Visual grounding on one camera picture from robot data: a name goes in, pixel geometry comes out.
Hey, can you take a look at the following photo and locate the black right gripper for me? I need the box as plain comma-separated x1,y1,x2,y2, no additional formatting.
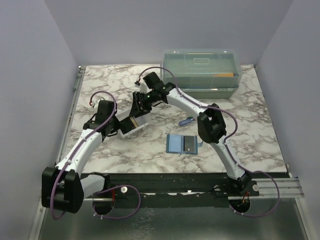
129,90,158,120

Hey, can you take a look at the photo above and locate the white plastic card tray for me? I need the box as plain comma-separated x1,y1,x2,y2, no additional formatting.
116,108,151,139

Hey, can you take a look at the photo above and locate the blue leather card holder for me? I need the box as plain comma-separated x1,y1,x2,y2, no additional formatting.
166,134,204,155

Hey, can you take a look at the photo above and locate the black VIP card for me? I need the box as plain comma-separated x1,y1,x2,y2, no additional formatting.
183,135,197,153

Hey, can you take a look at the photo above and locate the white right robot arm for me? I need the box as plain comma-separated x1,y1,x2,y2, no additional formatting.
129,72,252,196

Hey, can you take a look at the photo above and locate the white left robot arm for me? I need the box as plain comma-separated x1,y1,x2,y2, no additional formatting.
41,100,142,220

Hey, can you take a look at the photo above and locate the clear lidded storage box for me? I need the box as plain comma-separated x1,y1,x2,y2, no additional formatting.
160,49,243,99

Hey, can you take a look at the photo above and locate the blue transparent handle screwdriver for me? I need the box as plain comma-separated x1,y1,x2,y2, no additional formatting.
178,117,195,127

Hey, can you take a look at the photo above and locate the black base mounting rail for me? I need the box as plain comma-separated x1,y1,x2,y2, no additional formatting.
80,172,260,209

